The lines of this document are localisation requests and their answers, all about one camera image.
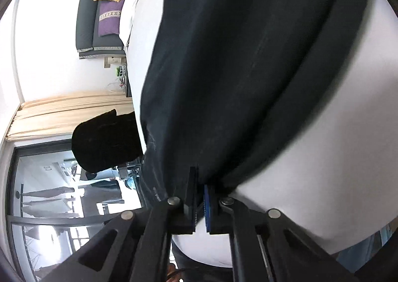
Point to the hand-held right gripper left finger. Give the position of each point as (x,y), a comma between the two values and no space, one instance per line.
(189,207)

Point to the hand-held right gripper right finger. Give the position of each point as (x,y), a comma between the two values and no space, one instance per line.
(210,207)

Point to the dark pants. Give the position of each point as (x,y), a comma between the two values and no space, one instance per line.
(236,76)

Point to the black rounded object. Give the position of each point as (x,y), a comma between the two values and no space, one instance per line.
(105,142)

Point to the white bed sheet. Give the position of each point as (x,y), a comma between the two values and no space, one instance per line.
(335,157)

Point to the glass sliding door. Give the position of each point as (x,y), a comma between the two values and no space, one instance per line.
(49,195)

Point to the small cluttered side table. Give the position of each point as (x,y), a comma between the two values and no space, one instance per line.
(119,72)

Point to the beige curtain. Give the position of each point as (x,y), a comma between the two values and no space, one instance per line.
(68,114)

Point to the purple patterned cushion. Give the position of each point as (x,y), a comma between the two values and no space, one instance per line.
(109,17)

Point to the grey sofa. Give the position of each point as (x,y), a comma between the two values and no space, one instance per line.
(88,14)

